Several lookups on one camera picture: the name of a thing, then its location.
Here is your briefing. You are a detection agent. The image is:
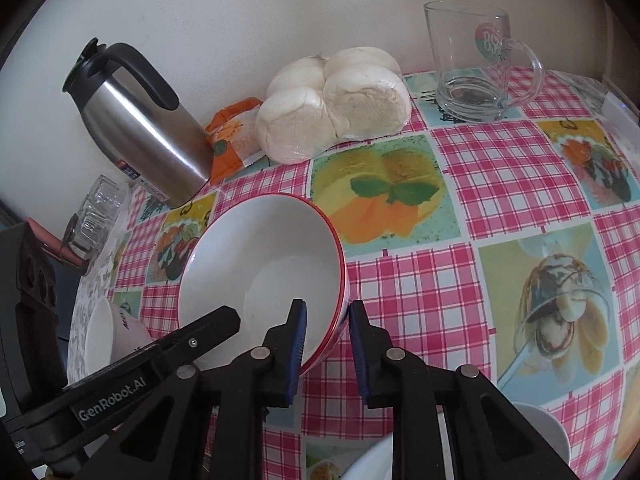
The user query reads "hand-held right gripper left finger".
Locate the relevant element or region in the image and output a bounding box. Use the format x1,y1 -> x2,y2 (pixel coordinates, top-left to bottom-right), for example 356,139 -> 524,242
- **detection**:
80,299 -> 308,480

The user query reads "clear drinking glass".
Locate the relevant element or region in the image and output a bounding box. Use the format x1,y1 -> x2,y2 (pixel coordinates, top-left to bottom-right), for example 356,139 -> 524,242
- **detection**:
65,205 -> 118,261
81,175 -> 126,221

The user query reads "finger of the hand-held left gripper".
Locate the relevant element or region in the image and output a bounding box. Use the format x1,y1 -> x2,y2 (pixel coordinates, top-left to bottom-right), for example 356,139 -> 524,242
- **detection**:
149,305 -> 242,369

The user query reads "bag of white steamed buns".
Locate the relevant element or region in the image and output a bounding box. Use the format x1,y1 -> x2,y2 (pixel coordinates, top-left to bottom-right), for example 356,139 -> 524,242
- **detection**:
255,46 -> 413,165

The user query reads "pink board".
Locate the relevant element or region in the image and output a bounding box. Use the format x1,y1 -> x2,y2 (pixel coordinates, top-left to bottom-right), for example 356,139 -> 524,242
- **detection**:
27,217 -> 83,266

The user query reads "stainless steel thermos jug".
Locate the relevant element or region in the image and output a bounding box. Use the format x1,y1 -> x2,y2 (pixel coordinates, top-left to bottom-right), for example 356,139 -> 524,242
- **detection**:
62,37 -> 213,208

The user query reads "clear glass mug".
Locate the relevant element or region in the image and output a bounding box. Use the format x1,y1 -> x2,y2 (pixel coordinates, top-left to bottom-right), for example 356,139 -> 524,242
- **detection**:
424,0 -> 546,123

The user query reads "orange snack packet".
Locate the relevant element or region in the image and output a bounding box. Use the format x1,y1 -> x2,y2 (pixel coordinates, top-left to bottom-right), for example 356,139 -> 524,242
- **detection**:
205,97 -> 266,183

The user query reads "pink checkered tablecloth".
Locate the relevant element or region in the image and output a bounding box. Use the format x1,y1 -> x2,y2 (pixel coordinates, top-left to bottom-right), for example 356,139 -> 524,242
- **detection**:
107,65 -> 640,480

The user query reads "white square bowl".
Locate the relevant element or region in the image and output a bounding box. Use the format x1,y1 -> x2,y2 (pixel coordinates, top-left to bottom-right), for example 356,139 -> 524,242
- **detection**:
82,297 -> 156,378

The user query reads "strawberry print bowl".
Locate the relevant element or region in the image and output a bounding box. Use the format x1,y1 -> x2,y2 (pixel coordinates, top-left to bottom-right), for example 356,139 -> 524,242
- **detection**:
177,192 -> 348,376

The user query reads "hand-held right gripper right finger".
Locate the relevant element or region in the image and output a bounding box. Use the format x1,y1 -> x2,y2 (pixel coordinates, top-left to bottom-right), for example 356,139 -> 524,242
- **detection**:
348,300 -> 576,480

